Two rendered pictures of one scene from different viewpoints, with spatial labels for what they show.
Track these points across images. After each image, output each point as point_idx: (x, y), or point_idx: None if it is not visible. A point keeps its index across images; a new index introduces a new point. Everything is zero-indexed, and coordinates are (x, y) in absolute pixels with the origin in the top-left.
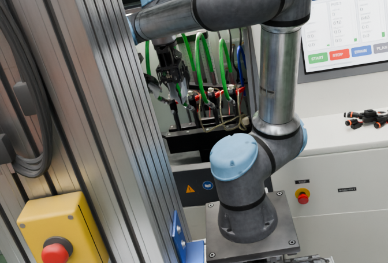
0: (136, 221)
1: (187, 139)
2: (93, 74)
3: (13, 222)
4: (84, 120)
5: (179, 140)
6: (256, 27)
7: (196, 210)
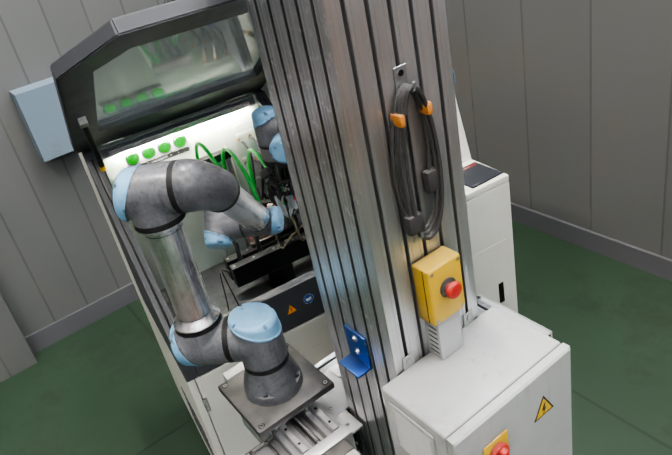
0: (465, 260)
1: (255, 265)
2: (458, 156)
3: (398, 288)
4: (449, 190)
5: (248, 269)
6: None
7: (297, 331)
